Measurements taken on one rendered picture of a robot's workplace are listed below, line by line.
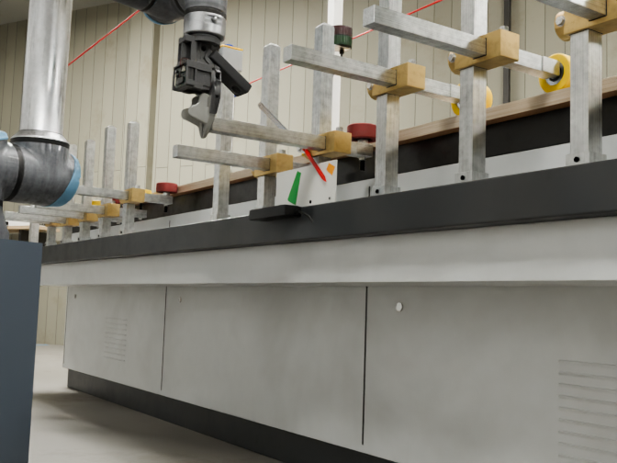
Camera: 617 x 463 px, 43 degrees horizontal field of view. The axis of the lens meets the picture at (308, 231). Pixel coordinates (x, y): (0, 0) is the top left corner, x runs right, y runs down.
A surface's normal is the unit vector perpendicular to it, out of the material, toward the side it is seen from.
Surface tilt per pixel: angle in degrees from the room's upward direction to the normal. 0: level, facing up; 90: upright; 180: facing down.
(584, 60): 90
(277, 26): 90
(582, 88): 90
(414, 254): 90
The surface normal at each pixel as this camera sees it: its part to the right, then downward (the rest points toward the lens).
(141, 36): -0.47, -0.10
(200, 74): 0.55, -0.06
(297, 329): -0.83, -0.08
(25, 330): 0.88, -0.01
